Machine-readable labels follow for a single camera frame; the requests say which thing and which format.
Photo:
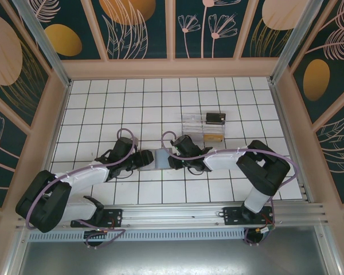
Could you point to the left aluminium corner post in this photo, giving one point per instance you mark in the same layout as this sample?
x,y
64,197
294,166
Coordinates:
x,y
49,48

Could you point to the clear acrylic card organizer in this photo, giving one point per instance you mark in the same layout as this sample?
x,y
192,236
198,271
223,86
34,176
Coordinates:
x,y
193,124

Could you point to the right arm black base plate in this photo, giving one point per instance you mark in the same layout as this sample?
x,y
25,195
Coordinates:
x,y
232,217

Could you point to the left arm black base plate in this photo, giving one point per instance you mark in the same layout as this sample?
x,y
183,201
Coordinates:
x,y
116,215

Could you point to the aluminium side rail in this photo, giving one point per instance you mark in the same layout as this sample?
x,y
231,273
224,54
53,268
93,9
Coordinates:
x,y
282,114
60,114

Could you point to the grey metal sheet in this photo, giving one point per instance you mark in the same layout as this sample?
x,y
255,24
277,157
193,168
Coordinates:
x,y
172,257

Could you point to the grey card holder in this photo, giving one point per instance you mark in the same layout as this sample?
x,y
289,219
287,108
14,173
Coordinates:
x,y
146,169

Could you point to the aluminium corner post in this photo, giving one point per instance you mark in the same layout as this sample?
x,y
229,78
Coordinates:
x,y
297,43
49,48

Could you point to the right aluminium corner post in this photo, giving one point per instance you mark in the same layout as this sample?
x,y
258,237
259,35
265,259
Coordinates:
x,y
297,43

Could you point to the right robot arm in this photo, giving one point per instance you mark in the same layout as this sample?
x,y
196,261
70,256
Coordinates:
x,y
263,169

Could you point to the tan wooden block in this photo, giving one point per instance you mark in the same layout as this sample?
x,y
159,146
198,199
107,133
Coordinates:
x,y
213,138

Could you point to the aluminium front rail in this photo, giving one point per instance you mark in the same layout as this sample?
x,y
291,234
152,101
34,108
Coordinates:
x,y
172,217

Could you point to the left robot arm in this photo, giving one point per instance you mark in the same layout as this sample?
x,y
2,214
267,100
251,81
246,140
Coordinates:
x,y
43,200

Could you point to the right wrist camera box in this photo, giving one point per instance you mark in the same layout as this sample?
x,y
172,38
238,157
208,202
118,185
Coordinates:
x,y
174,141

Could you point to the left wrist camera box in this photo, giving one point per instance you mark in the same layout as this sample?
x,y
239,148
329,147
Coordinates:
x,y
135,141

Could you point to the black card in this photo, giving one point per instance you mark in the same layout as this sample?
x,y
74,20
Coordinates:
x,y
215,118

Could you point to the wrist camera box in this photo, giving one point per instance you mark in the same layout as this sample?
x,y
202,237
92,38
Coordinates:
x,y
135,141
174,141

